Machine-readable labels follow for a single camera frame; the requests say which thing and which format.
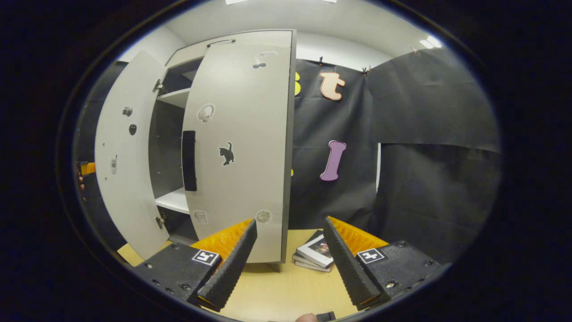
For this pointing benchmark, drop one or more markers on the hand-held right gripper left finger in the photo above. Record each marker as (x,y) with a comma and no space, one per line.
(232,273)

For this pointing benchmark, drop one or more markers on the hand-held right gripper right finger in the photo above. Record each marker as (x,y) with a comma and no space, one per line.
(348,273)

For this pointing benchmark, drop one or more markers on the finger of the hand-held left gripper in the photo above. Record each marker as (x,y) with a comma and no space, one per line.
(88,168)

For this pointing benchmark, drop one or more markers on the white cabinet door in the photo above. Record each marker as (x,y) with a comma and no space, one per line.
(254,134)
(134,188)

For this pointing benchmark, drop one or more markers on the white and grey cabinet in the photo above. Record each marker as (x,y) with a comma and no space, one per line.
(165,147)

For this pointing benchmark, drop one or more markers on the metal door hinge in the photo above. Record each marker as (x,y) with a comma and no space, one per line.
(159,86)
(159,222)

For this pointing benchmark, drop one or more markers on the white cabinet shelf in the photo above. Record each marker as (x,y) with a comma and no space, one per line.
(176,97)

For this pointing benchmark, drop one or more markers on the white book with picture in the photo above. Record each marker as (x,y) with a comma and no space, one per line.
(317,250)

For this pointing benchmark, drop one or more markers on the grey book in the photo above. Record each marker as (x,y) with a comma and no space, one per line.
(308,266)

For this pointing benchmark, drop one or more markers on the black backdrop cloth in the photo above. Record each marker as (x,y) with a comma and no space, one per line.
(424,179)

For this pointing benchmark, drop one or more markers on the ceiling light panel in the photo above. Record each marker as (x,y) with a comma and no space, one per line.
(281,2)
(430,42)

